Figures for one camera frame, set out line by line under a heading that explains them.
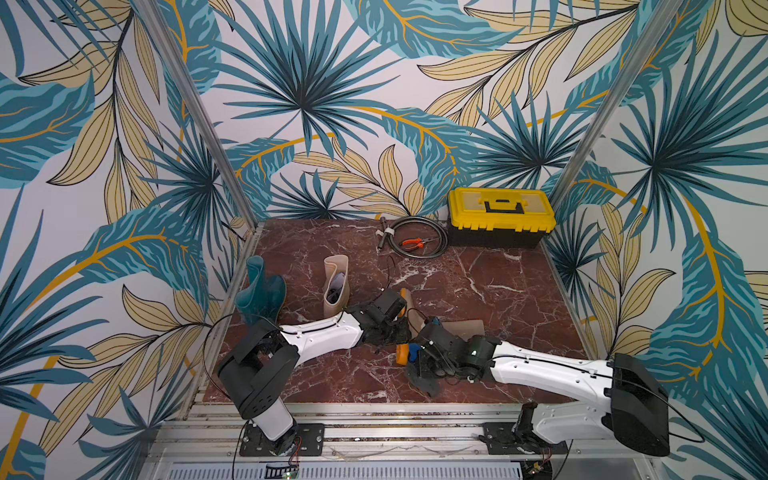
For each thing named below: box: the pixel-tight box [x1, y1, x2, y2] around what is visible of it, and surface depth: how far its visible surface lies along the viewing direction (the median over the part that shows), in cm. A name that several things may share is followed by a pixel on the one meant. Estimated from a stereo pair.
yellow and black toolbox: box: [448, 187, 556, 249], surface depth 105 cm
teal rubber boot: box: [235, 255, 287, 325], surface depth 75 cm
